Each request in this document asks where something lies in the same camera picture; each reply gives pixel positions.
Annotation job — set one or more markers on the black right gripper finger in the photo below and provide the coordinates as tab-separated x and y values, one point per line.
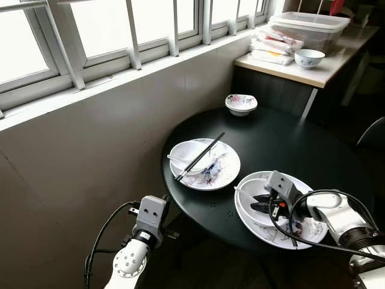
260	209
261	198

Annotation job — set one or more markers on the large white bowl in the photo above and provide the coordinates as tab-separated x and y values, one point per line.
255	220

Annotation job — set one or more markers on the white ceramic spoon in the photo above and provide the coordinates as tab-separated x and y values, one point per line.
243	191
174	159

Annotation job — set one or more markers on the large floral deep plate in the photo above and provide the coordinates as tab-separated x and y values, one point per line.
313	230

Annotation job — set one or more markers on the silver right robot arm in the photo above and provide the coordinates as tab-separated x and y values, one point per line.
337	217

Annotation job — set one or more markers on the round black table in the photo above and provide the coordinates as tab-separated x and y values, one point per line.
283	144

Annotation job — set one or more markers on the small white bowl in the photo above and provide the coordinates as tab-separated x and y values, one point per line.
192	149

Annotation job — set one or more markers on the small floral bowl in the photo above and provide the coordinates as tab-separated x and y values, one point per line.
240	107

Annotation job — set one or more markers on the dark chair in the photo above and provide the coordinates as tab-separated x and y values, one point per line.
374	135

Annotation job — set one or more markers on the beige top side counter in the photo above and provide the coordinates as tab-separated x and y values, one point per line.
325	69

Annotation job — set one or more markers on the blue white ceramic bowl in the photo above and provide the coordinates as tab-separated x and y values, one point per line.
308	59

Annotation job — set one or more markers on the clear plastic lidded container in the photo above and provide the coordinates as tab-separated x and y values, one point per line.
313	24

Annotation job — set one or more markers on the white barred window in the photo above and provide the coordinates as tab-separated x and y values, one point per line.
207	21

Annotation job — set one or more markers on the red object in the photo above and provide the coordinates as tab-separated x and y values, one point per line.
337	6

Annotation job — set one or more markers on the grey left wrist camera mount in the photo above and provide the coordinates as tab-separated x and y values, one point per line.
150	212

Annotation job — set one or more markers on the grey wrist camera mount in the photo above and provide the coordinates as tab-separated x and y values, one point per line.
280	183
150	212

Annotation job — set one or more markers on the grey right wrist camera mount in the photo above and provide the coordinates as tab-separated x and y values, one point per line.
280	183

